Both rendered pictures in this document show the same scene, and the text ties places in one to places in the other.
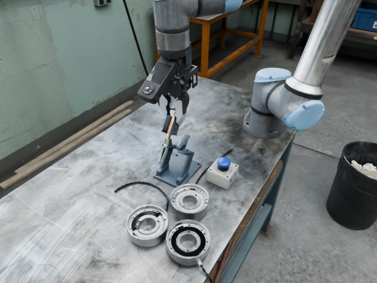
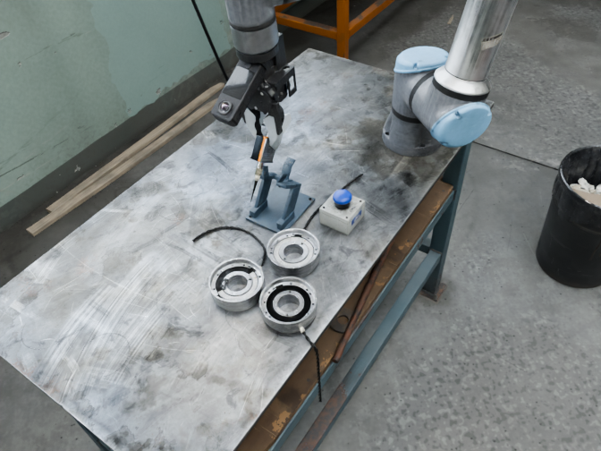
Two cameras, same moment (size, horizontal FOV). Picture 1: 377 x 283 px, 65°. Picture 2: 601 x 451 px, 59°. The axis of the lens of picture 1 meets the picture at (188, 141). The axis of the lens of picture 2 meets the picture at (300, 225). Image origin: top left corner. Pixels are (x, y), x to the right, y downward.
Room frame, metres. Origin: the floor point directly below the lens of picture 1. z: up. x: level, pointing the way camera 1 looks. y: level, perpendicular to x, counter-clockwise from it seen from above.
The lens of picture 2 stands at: (-0.15, -0.09, 1.63)
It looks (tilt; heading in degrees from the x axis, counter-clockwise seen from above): 47 degrees down; 6
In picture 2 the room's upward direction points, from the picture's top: 5 degrees counter-clockwise
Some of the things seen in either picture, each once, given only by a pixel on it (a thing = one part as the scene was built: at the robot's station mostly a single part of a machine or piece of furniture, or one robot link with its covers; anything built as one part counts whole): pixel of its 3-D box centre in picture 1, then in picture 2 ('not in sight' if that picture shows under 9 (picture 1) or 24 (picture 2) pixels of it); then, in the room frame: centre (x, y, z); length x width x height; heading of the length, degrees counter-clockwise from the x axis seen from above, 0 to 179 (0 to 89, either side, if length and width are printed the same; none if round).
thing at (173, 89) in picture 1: (176, 69); (264, 72); (0.68, 0.03, 1.14); 0.09 x 0.08 x 0.12; 149
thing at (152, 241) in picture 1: (148, 226); (237, 285); (0.46, 0.10, 0.82); 0.10 x 0.10 x 0.04
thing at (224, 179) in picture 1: (223, 172); (343, 209); (0.65, -0.11, 0.82); 0.08 x 0.07 x 0.05; 148
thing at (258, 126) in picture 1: (265, 116); (414, 121); (0.93, -0.28, 0.85); 0.15 x 0.15 x 0.10
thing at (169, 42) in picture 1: (171, 37); (253, 32); (0.67, 0.04, 1.22); 0.08 x 0.08 x 0.05
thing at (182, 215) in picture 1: (189, 202); (293, 254); (0.53, -0.01, 0.82); 0.10 x 0.10 x 0.04
